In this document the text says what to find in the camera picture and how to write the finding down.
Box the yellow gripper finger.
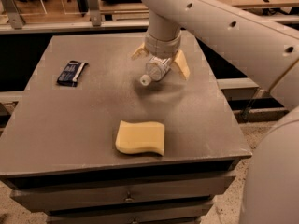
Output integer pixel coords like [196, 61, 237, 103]
[170, 49, 190, 80]
[131, 43, 149, 60]

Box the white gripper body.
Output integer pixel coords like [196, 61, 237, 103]
[144, 32, 181, 59]

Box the clear plastic water bottle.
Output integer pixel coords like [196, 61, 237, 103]
[140, 56, 172, 86]

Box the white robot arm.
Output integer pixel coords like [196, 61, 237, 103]
[140, 0, 299, 224]

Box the yellow sponge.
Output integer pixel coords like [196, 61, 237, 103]
[115, 120, 165, 155]

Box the dark blue snack packet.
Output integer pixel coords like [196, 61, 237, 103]
[57, 61, 88, 87]

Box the grey wooden drawer cabinet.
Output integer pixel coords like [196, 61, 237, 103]
[0, 33, 250, 224]

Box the grey metal railing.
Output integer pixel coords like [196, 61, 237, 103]
[0, 0, 299, 34]

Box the upper drawer metal knob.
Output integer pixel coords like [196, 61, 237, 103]
[124, 191, 135, 203]

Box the drawer metal knob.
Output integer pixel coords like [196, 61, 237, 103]
[131, 217, 139, 224]
[124, 191, 135, 203]

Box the lower drawer metal knob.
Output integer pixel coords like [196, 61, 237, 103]
[131, 217, 139, 224]

